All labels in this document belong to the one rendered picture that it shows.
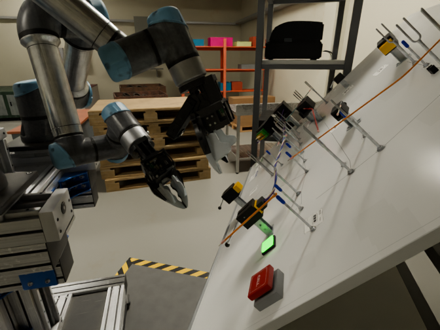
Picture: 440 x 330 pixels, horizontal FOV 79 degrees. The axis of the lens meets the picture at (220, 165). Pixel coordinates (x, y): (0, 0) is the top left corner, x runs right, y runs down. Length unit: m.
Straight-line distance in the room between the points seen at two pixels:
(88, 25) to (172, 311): 1.63
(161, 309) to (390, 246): 1.68
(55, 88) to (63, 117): 0.08
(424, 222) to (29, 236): 0.82
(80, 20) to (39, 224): 0.49
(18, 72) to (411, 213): 10.17
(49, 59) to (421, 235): 0.88
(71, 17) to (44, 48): 0.19
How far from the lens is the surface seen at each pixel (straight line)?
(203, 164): 3.41
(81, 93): 1.25
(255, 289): 0.51
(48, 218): 0.81
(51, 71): 0.88
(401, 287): 1.09
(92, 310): 1.78
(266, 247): 0.65
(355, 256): 0.44
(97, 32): 0.73
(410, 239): 0.41
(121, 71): 0.60
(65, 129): 0.84
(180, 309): 1.93
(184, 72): 0.60
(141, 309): 1.98
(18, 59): 10.23
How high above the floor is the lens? 1.47
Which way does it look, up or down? 22 degrees down
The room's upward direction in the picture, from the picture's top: straight up
